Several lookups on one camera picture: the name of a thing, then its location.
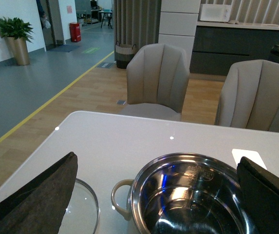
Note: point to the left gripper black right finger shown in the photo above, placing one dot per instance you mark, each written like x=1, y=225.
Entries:
x=260, y=189

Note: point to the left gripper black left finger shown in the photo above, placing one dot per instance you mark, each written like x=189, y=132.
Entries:
x=39, y=206

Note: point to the glass pot lid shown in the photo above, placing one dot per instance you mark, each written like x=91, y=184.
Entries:
x=82, y=213

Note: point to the right beige dining chair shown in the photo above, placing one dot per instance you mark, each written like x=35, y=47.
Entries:
x=249, y=97

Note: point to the beige dining chair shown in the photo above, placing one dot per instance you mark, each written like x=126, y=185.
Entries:
x=249, y=97
x=157, y=80

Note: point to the dark kitchen counter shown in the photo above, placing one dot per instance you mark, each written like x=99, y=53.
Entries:
x=216, y=48

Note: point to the left beige dining chair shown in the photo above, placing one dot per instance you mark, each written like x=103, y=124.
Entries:
x=157, y=80

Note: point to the green potted plant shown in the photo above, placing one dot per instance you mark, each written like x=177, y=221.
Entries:
x=17, y=33

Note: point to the woven laundry basket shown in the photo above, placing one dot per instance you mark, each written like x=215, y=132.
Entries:
x=124, y=54

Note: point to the red box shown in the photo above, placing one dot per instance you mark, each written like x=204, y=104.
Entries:
x=75, y=32

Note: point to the white microwave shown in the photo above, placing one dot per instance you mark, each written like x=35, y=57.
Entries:
x=215, y=12

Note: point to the white cabinet column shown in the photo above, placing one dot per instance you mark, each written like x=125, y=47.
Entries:
x=178, y=21

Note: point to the grey curtain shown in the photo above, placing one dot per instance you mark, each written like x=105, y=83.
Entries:
x=136, y=21

